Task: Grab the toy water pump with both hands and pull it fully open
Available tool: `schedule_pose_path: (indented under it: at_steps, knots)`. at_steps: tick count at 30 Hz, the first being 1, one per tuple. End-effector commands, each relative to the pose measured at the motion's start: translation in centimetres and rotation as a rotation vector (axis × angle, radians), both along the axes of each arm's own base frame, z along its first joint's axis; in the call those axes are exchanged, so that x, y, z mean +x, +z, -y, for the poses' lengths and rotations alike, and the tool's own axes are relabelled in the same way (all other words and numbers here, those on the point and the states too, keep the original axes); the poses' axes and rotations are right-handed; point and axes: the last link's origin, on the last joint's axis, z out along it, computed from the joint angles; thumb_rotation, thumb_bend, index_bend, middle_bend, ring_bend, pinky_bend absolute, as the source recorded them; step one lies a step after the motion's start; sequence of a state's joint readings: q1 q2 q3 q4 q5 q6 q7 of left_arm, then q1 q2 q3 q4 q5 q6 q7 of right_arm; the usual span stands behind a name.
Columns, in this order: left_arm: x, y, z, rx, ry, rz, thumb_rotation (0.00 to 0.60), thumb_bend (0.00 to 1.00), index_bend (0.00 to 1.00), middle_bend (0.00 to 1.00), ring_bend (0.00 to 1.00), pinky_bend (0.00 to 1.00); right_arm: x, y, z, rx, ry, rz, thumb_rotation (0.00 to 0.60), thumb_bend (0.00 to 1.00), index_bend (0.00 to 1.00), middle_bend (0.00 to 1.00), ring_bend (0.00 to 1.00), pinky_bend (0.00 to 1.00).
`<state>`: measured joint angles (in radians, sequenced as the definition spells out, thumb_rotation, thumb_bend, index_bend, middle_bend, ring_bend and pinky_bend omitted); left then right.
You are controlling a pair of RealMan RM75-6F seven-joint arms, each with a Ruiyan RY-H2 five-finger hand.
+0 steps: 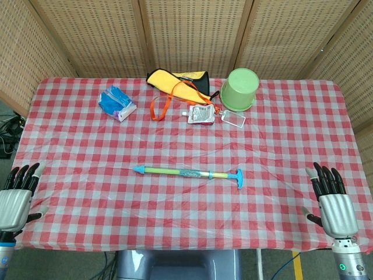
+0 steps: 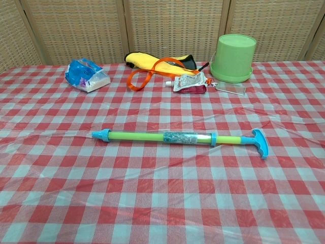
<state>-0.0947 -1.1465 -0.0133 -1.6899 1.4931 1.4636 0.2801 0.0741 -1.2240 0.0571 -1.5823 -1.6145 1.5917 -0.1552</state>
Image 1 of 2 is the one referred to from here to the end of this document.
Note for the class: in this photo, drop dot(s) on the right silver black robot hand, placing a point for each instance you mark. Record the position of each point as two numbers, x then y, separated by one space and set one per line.
338 211

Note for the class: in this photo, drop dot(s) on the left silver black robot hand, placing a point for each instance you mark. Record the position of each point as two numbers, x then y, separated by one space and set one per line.
13 205

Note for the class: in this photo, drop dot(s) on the green blue water squirter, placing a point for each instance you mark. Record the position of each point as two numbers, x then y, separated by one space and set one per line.
163 171

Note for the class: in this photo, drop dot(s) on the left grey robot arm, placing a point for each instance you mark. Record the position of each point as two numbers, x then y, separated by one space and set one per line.
6 256

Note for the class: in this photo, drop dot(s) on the red white checkered tablecloth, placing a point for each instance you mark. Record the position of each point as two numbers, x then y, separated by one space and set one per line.
186 210

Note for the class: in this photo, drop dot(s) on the white table leg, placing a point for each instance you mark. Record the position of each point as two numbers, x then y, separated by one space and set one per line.
259 264

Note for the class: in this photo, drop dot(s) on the clear badge holder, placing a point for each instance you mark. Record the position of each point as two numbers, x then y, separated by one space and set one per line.
234 119

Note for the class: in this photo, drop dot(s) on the blue plastic package bag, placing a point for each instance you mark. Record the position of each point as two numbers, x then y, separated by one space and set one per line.
113 100

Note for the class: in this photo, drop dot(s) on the green plastic bucket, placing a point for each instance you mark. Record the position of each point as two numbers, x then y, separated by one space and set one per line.
240 87

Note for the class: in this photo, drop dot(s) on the grey robot torso base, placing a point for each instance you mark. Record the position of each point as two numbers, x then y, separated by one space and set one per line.
180 265

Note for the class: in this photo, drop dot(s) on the yellow black cloth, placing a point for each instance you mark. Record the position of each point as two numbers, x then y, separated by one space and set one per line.
163 78

